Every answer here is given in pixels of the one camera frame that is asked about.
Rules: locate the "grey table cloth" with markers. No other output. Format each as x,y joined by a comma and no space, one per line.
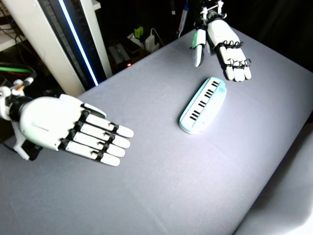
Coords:
171,183

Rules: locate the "white shelf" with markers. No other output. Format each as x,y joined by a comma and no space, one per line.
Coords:
7,39

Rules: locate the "white charger plug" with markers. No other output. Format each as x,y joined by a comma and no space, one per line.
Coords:
151,40

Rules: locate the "white pen-shaped tool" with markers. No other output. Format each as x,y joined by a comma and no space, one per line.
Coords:
183,19

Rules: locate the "white column with blue light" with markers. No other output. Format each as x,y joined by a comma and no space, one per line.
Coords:
49,36

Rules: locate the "black wrist camera white bracket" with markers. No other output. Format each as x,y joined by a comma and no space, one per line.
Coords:
30,150

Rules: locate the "light blue toy piano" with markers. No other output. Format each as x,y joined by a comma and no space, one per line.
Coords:
210,105

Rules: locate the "green plug adapter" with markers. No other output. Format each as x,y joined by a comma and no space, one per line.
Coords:
138,31

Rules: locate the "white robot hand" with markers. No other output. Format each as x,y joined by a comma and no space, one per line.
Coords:
49,122
221,34

